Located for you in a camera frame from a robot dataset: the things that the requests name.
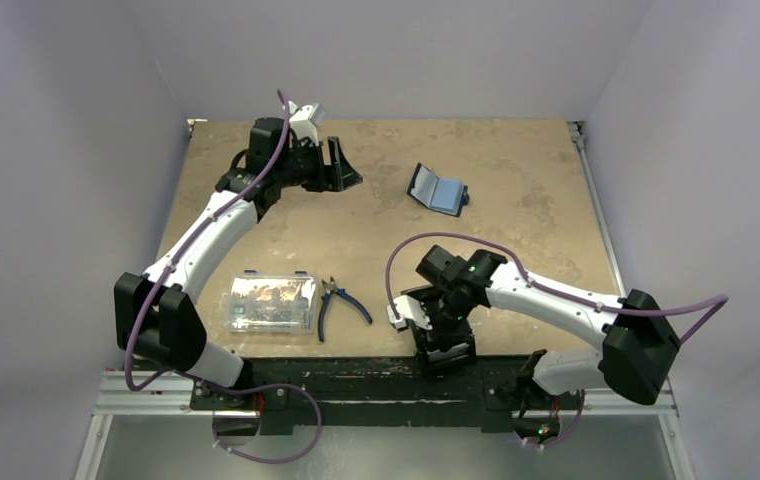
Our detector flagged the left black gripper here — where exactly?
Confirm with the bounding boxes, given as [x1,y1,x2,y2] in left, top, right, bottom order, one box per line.
[275,136,360,193]

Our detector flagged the black plastic card box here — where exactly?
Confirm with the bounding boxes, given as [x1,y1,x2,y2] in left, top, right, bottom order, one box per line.
[402,286,476,376]

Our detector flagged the blue leather card holder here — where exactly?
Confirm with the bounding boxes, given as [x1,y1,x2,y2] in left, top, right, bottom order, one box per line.
[406,163,470,217]

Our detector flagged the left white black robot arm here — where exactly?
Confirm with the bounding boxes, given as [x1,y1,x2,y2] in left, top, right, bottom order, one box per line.
[113,117,362,409]

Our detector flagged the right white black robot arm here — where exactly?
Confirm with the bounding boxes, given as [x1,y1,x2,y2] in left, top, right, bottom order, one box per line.
[389,245,682,409]

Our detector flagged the clear plastic parts box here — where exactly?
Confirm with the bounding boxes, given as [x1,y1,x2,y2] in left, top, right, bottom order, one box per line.
[224,270,320,334]

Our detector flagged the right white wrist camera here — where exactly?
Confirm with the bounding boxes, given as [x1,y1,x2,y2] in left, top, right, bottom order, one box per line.
[387,295,432,331]

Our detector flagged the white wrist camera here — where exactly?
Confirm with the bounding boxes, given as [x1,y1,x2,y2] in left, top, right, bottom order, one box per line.
[289,101,326,145]
[387,295,432,331]

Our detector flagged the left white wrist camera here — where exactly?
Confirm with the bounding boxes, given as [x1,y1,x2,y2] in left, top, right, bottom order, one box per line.
[289,101,326,145]

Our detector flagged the blue handled pliers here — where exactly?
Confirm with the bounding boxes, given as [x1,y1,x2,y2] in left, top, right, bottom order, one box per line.
[317,276,374,343]

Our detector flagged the black aluminium mounting rail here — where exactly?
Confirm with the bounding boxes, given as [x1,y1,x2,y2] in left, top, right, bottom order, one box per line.
[96,355,676,435]

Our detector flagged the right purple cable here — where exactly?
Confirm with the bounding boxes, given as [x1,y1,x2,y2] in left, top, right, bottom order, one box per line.
[385,231,730,452]

